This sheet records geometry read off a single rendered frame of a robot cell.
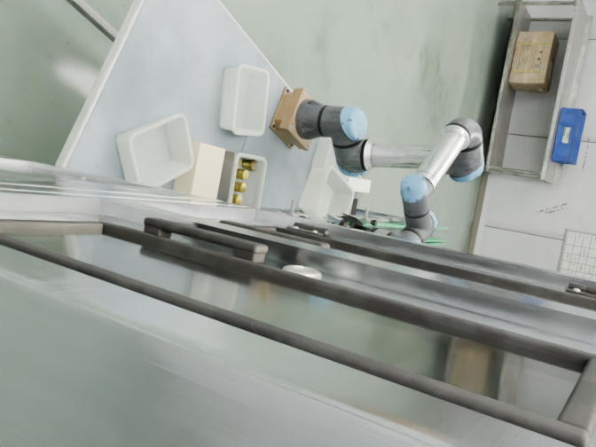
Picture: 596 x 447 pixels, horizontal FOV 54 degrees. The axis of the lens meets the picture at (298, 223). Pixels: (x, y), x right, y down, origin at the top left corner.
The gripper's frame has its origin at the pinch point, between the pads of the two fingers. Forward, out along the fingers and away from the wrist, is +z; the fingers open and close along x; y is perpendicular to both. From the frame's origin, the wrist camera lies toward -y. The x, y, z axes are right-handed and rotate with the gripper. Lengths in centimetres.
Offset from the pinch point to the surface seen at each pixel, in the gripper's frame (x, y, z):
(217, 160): -2.3, 27.1, 28.6
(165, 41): -23, 57, 39
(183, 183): 9.3, 33.5, 31.1
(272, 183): -10.0, -15.6, 37.2
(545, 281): 11, 82, -82
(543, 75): -321, -458, 90
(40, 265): 31, 142, -69
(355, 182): -34, -69, 34
